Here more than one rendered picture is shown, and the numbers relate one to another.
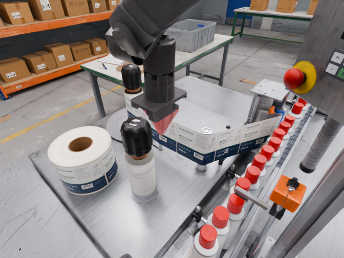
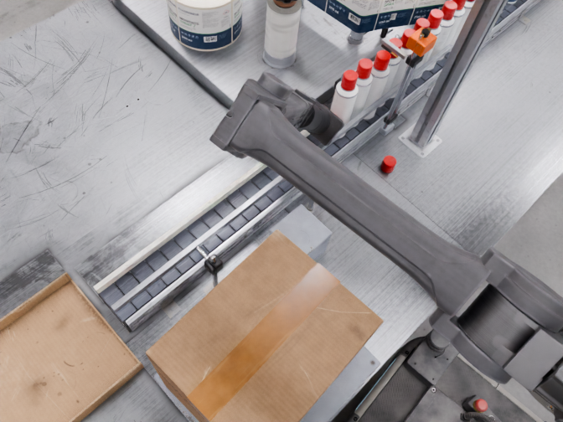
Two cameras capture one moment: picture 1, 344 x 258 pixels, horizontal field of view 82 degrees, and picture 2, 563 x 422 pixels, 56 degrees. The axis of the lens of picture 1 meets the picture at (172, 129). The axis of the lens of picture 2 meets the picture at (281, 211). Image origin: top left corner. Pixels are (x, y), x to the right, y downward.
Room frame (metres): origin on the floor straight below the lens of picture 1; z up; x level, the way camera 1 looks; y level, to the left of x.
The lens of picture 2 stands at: (-0.66, 0.07, 1.95)
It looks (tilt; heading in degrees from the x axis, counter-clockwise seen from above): 61 degrees down; 357
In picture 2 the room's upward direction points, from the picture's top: 9 degrees clockwise
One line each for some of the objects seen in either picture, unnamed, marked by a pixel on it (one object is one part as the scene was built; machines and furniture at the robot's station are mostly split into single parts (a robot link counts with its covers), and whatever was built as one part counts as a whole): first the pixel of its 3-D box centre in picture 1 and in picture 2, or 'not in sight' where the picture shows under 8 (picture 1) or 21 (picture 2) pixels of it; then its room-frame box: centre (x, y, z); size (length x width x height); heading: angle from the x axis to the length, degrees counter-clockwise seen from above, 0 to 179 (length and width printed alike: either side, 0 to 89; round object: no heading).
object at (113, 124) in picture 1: (137, 122); not in sight; (0.81, 0.17, 0.89); 0.31 x 0.31 x 0.01
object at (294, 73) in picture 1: (295, 78); not in sight; (0.35, -0.23, 1.33); 0.04 x 0.03 x 0.04; 14
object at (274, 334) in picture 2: not in sight; (264, 356); (-0.43, 0.05, 0.99); 0.30 x 0.24 x 0.27; 143
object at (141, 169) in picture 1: (140, 162); (283, 12); (0.41, 0.09, 1.03); 0.09 x 0.09 x 0.30
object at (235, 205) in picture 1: (229, 221); (374, 85); (0.25, -0.14, 0.98); 0.05 x 0.05 x 0.20
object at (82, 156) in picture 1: (86, 158); (204, 3); (0.50, 0.31, 0.95); 0.20 x 0.20 x 0.14
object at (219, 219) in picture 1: (215, 235); (357, 94); (0.22, -0.10, 0.98); 0.05 x 0.05 x 0.20
